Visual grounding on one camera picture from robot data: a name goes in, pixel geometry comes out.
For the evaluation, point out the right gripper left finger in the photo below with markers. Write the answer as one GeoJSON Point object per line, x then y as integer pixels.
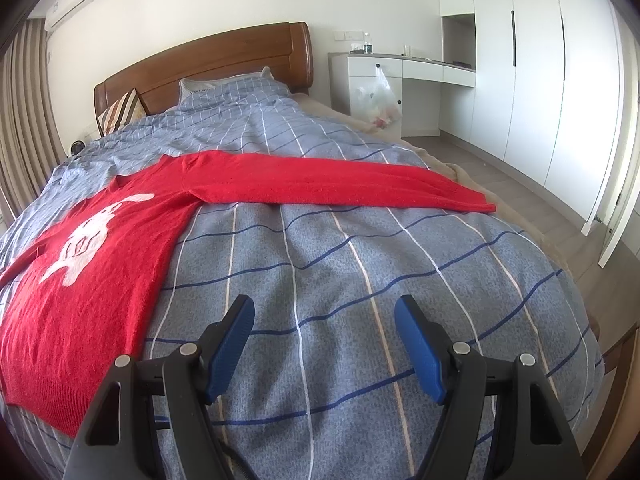
{"type": "Point", "coordinates": [138, 399]}

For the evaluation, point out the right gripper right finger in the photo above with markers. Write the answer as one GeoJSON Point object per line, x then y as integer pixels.
{"type": "Point", "coordinates": [531, 438]}

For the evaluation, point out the red knit sweater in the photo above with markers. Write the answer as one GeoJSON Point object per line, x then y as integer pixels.
{"type": "Point", "coordinates": [86, 289]}

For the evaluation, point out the blue plaid duvet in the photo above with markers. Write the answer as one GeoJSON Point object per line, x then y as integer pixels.
{"type": "Point", "coordinates": [324, 388]}

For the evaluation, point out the small black alarm clock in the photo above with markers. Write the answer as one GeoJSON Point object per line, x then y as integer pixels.
{"type": "Point", "coordinates": [77, 147]}

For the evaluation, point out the beige curtain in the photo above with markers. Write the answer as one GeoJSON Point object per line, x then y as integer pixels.
{"type": "Point", "coordinates": [30, 145]}

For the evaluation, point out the striped brown pillow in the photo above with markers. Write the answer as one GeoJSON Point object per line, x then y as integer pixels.
{"type": "Point", "coordinates": [122, 113]}

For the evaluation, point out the white pillow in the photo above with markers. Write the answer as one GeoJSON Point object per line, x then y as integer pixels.
{"type": "Point", "coordinates": [189, 86]}

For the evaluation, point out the white plastic bag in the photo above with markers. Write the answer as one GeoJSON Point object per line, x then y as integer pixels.
{"type": "Point", "coordinates": [375, 102]}

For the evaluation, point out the white wardrobe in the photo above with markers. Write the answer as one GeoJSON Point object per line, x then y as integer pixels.
{"type": "Point", "coordinates": [554, 96]}

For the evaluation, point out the white desk cabinet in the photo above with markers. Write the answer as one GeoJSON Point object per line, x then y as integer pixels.
{"type": "Point", "coordinates": [415, 82]}

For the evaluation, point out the wooden headboard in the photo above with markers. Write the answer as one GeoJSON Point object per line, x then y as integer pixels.
{"type": "Point", "coordinates": [284, 47]}

